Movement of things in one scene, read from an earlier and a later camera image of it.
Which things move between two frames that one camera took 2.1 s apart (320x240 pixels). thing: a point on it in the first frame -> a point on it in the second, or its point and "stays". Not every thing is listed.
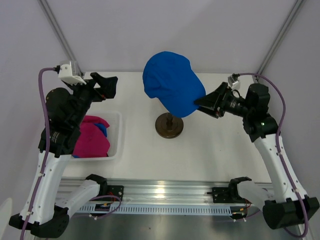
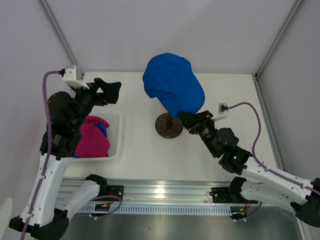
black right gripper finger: x=213 y=103 -> x=190 y=119
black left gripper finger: x=106 y=86 -> x=111 y=90
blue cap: x=169 y=77 stays
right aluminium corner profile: x=291 y=17 stays
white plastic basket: x=114 y=119 stays
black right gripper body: x=235 y=106 -> x=206 y=132
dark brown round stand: x=168 y=126 stays
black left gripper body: x=83 y=95 stays
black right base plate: x=223 y=195 stays
